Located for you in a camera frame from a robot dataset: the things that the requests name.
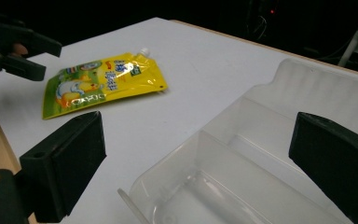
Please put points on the grey metal stand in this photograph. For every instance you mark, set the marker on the grey metal stand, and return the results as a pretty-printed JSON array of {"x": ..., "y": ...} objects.
[{"x": 355, "y": 34}]

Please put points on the clear plastic storage container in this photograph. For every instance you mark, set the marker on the clear plastic storage container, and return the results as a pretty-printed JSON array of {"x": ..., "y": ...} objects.
[{"x": 261, "y": 146}]

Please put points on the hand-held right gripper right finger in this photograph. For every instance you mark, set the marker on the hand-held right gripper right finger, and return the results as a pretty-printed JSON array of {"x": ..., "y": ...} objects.
[{"x": 338, "y": 155}]

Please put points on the yellow spouted drink pouch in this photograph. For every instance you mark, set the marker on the yellow spouted drink pouch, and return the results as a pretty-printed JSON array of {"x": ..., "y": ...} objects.
[{"x": 105, "y": 82}]

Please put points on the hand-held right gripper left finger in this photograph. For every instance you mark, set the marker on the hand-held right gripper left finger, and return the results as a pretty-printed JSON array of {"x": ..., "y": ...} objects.
[{"x": 65, "y": 161}]

